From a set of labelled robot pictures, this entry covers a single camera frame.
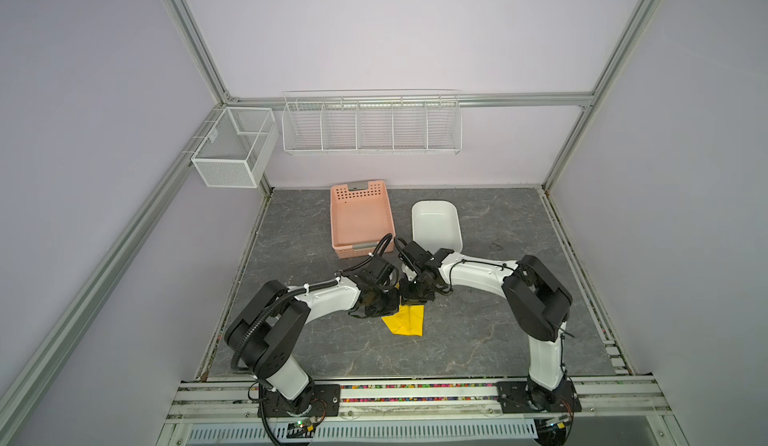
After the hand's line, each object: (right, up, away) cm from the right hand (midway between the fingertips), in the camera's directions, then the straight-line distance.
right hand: (403, 304), depth 90 cm
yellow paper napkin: (+2, -4, -4) cm, 6 cm away
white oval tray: (+12, +23, +21) cm, 34 cm away
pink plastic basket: (-16, +25, +20) cm, 36 cm away
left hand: (-1, -2, -3) cm, 4 cm away
